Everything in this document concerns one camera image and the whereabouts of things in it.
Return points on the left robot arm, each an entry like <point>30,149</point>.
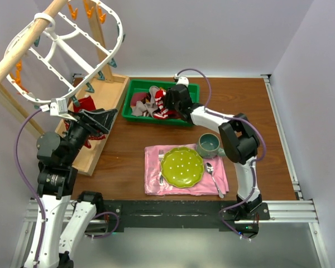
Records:
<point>54,245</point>

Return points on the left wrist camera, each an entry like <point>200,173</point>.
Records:
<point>58,107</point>

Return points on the silver fork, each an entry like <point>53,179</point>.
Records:
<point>160,158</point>

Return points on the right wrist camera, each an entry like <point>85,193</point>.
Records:
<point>181,80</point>

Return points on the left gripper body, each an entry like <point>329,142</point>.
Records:
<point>76,135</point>

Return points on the silver spoon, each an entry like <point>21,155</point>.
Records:
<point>210,170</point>

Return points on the green scalloped plate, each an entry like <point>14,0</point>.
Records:
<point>182,167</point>

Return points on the teal ceramic mug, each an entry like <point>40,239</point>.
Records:
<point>208,146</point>

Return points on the brown white striped sock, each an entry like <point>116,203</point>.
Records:
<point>151,100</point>
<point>144,109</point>

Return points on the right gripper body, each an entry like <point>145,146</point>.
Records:
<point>170,103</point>

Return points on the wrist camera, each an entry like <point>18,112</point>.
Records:
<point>181,80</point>
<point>58,107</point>

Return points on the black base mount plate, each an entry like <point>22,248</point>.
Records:
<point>185,214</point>

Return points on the purple yellow striped sock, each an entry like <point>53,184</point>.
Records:
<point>139,96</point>

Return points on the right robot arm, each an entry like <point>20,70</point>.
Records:
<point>239,140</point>

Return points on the red white striped sock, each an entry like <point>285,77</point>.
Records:
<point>164,114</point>
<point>159,99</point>

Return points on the green plastic tray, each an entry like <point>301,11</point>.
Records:
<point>141,85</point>

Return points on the red patterned sock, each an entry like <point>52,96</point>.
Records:
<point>86,103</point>
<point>93,138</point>

